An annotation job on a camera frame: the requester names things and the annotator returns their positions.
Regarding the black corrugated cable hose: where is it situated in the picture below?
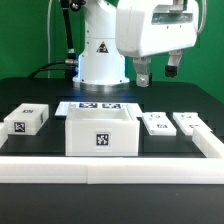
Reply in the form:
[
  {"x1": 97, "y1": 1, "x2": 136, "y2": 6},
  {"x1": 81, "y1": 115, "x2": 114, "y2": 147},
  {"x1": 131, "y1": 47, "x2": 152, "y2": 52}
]
[{"x1": 27, "y1": 0, "x2": 87, "y2": 81}]

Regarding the white thin cable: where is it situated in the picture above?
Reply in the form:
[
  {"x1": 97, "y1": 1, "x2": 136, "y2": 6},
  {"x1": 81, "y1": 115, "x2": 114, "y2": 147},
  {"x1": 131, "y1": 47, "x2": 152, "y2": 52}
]
[{"x1": 46, "y1": 0, "x2": 54, "y2": 80}]

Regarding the white U-shaped obstacle frame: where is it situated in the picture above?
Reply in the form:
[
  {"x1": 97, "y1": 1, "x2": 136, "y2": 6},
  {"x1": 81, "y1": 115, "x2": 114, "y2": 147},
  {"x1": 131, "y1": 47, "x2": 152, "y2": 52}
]
[{"x1": 0, "y1": 127, "x2": 224, "y2": 184}]

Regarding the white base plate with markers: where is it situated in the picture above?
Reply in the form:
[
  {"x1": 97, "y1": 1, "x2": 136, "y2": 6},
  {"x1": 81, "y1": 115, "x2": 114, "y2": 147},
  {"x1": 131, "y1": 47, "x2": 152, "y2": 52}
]
[{"x1": 55, "y1": 101, "x2": 142, "y2": 117}]

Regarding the white cabinet top block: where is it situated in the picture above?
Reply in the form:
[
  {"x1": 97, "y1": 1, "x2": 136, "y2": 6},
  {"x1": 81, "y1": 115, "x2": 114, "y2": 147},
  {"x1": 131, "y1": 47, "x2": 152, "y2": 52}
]
[{"x1": 4, "y1": 103, "x2": 49, "y2": 135}]

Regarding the white cabinet body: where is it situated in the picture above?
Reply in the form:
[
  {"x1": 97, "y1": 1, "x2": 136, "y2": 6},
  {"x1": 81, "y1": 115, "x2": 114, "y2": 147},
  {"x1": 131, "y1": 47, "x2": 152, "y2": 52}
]
[{"x1": 65, "y1": 106, "x2": 140, "y2": 157}]

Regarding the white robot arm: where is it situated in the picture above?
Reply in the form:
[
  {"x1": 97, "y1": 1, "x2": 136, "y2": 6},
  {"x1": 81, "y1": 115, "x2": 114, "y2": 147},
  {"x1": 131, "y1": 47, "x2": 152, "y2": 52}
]
[{"x1": 59, "y1": 0, "x2": 207, "y2": 91}]

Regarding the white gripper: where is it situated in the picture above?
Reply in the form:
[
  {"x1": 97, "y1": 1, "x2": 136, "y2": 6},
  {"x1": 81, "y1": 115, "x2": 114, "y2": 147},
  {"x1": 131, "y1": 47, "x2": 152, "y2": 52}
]
[{"x1": 115, "y1": 0, "x2": 199, "y2": 87}]

